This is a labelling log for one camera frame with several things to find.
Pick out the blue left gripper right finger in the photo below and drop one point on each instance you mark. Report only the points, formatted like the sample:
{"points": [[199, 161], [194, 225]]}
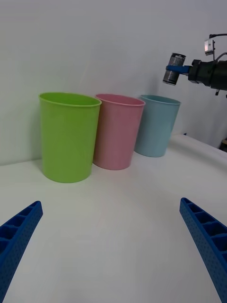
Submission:
{"points": [[210, 241]]}

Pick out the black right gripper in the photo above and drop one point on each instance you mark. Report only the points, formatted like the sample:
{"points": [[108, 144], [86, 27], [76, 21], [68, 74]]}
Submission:
{"points": [[203, 72]]}

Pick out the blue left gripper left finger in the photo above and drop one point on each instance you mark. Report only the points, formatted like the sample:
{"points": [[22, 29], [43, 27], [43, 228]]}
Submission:
{"points": [[16, 241]]}

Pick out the dark grey drink can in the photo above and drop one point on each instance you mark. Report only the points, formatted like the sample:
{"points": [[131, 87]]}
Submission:
{"points": [[173, 58]]}

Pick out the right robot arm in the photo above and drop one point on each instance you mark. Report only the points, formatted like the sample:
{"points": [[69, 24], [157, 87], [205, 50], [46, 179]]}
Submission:
{"points": [[222, 75]]}

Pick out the pale blue plastic bin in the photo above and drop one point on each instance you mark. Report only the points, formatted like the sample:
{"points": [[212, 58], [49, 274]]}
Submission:
{"points": [[154, 132]]}

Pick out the pink plastic bin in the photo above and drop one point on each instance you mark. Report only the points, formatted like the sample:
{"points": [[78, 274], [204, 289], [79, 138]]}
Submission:
{"points": [[116, 137]]}

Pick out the green plastic bin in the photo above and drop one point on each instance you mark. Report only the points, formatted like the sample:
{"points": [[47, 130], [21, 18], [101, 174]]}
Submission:
{"points": [[67, 142]]}

